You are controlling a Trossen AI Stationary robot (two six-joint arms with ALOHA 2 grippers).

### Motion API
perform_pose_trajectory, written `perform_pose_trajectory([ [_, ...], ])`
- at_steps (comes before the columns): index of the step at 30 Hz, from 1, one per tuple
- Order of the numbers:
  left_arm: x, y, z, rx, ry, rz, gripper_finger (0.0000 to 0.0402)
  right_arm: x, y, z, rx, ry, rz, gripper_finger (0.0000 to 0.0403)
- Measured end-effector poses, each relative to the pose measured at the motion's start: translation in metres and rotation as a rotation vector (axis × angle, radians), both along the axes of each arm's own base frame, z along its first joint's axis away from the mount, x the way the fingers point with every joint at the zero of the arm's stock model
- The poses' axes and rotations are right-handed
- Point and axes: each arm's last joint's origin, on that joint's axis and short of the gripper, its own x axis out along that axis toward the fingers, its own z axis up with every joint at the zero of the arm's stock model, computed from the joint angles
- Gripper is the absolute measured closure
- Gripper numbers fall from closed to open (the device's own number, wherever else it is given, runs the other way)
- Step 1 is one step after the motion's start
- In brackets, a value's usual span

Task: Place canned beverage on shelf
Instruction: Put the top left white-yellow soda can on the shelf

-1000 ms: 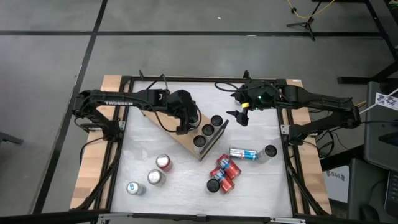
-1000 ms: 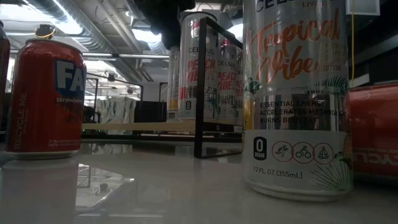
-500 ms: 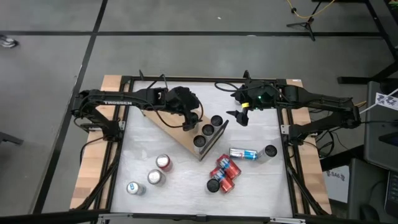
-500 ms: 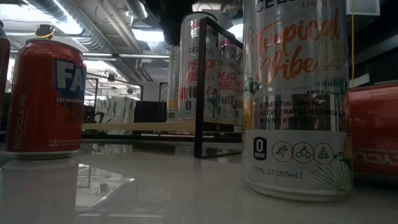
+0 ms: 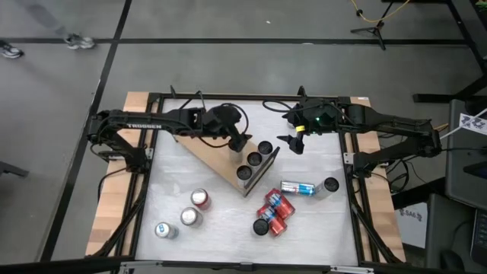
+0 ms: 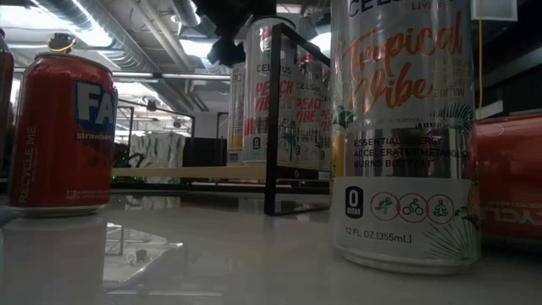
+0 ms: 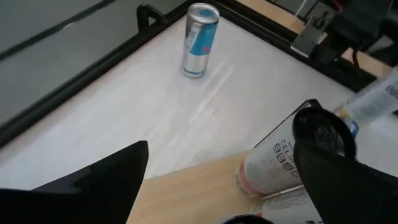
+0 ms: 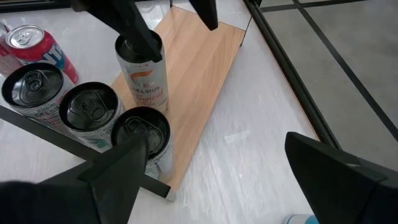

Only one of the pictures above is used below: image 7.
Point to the light blue silver energy can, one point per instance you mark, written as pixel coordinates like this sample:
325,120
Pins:
199,46

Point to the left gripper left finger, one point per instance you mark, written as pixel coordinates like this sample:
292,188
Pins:
77,202

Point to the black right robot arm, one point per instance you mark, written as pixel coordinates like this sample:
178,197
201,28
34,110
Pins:
351,21

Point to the silver blue red energy can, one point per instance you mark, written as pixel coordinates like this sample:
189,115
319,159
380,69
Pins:
353,129

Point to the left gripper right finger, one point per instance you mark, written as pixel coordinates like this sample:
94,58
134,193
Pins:
357,196

